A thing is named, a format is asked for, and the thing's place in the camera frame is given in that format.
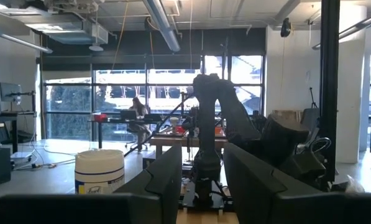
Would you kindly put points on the wooden workbench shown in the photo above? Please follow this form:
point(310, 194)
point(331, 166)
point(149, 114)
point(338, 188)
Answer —
point(172, 141)

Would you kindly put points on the black office desk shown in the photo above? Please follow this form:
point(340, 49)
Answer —
point(110, 120)

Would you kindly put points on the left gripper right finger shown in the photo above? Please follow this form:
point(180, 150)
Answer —
point(256, 196)

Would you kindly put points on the black hanging camera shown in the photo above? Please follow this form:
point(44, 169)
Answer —
point(286, 28)

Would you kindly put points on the dark side desk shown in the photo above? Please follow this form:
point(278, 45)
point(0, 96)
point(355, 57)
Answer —
point(14, 115)

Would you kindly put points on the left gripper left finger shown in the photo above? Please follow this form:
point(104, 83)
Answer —
point(163, 193)

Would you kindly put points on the red box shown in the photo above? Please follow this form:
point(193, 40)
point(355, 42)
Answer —
point(100, 117)

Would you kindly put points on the black tripod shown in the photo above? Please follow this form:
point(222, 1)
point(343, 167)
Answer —
point(313, 101)

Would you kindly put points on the cardboard box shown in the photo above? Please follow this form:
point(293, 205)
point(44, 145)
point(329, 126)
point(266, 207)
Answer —
point(286, 115)

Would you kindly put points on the black laptop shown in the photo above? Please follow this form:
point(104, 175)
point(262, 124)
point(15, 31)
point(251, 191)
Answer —
point(128, 114)

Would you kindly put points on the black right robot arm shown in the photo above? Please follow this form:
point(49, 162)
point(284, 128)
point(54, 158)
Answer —
point(207, 124)

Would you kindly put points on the white wipes canister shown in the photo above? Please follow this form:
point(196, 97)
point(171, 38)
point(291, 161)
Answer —
point(98, 168)

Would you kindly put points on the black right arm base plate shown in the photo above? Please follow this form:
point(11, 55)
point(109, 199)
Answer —
point(188, 202)

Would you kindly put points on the person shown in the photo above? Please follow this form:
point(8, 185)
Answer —
point(140, 112)

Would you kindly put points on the grey ceiling pipe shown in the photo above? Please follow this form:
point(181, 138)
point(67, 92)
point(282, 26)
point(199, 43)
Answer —
point(17, 40)
point(163, 25)

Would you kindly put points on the ceiling air duct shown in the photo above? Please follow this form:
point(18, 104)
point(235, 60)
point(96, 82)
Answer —
point(79, 32)

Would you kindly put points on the grey monitor on arm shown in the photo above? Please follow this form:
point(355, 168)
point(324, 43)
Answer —
point(10, 91)

